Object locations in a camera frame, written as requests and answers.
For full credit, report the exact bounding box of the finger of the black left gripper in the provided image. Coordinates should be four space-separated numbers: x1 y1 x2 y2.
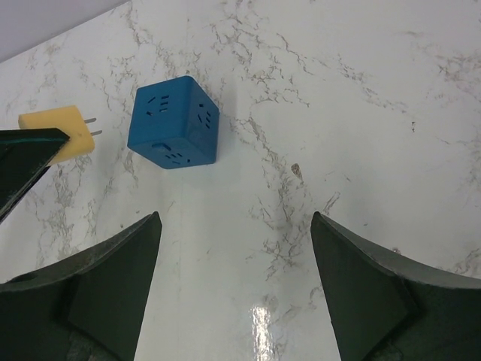
1 128 70 220

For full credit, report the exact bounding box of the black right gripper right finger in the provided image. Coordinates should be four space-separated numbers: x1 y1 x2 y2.
310 212 480 360

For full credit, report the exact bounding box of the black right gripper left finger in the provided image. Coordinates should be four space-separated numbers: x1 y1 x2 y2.
1 212 162 360

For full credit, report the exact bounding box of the yellow plug adapter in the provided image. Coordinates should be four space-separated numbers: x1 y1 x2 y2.
18 105 96 166

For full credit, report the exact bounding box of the blue cube socket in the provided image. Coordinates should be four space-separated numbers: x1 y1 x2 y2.
127 75 219 169

